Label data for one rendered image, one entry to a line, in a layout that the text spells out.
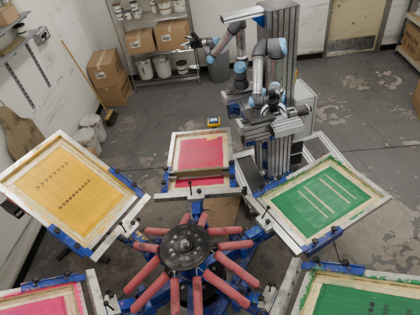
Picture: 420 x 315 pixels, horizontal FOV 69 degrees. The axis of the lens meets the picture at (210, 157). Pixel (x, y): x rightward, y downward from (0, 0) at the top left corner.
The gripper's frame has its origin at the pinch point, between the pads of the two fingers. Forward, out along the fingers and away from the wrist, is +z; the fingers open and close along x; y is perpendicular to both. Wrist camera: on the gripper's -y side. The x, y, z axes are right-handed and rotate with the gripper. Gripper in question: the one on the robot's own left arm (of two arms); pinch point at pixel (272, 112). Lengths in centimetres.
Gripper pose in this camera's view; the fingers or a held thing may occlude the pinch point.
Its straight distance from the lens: 196.0
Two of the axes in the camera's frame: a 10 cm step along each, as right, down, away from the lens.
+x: -9.5, 0.7, 3.1
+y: 2.6, 7.1, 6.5
